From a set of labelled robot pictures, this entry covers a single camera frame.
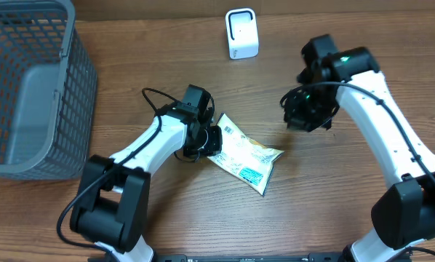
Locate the grey plastic mesh basket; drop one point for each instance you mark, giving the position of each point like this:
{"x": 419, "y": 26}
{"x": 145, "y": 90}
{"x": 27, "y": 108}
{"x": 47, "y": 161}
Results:
{"x": 48, "y": 86}

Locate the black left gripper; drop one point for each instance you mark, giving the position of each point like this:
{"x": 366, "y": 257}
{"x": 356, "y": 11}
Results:
{"x": 215, "y": 146}

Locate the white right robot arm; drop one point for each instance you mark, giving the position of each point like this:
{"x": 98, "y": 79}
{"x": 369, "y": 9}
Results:
{"x": 352, "y": 80}

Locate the white barcode scanner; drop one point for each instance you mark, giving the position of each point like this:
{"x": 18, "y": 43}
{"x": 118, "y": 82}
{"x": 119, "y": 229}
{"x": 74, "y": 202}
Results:
{"x": 242, "y": 33}

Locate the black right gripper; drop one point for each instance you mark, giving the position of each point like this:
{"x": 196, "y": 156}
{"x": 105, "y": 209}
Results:
{"x": 299, "y": 121}

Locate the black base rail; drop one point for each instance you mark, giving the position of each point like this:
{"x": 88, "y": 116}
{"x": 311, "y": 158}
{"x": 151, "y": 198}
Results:
{"x": 311, "y": 257}

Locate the colourful wet wipes pack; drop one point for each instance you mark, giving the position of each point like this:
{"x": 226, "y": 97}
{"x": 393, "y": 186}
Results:
{"x": 245, "y": 158}

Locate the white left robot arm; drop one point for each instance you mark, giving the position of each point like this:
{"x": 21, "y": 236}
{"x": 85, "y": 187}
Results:
{"x": 109, "y": 211}

